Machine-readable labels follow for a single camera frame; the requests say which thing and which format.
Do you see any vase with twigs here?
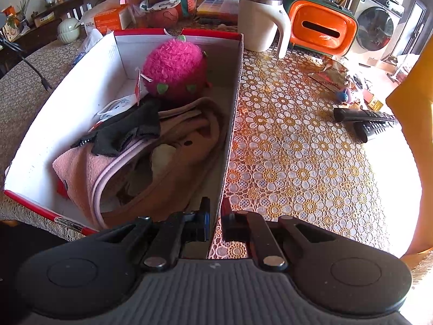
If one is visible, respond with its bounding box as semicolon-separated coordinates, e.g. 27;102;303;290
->
16;0;33;32

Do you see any white mug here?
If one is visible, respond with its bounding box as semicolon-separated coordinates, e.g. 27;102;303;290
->
238;0;291;59

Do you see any yellow chair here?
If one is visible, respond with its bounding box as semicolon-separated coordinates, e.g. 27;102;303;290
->
386;41;433;257

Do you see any printed face mask packet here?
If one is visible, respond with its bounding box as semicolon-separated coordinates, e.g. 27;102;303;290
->
96;97;136;121

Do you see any plastic-wrapped fruit basket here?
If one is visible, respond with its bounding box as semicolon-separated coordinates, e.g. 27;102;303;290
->
111;0;201;30

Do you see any white router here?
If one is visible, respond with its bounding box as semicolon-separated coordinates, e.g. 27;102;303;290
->
66;3;94;20

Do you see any white cardboard box red rim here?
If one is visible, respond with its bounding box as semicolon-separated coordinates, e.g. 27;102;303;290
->
3;29;245;236

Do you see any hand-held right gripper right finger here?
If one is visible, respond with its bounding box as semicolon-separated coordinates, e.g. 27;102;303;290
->
221;197;336;272

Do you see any black remote control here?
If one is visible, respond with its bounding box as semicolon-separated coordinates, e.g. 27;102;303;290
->
353;120;399;143
333;108;397;123

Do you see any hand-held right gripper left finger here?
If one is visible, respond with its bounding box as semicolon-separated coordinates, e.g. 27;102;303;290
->
100;196;212;272

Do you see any white plush brooch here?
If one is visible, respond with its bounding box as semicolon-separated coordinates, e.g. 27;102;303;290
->
150;144;177;177

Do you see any clear bead organiser box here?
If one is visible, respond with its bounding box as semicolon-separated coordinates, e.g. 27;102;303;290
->
196;0;240;25

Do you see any blue and pink toy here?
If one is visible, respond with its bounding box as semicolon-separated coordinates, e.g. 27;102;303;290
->
336;87;358;104

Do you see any white plastic packet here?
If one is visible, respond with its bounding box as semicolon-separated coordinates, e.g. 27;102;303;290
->
74;29;104;66

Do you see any washing machine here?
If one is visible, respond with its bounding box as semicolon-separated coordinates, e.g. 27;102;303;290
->
348;0;407;54

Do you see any foil snack bag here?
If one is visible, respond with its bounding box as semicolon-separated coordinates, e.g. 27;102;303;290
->
308;57;350;93

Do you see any thin black cable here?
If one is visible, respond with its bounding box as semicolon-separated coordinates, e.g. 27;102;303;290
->
0;37;53;91

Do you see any patterned gift bag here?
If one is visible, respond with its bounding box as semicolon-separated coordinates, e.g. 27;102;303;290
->
2;24;21;42

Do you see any pink plush fruit toy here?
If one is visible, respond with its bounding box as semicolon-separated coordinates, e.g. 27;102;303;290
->
135;35;209;106

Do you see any black sock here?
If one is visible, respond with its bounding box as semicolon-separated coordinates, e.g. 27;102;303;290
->
71;100;162;157

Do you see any orange and green tissue holder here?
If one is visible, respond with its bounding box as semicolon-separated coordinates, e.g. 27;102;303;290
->
281;0;358;57

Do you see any orange tissue box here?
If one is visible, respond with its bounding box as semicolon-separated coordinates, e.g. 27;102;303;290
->
83;4;131;35

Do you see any wooden television cabinet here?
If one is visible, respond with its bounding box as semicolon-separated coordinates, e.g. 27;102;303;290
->
0;0;122;75

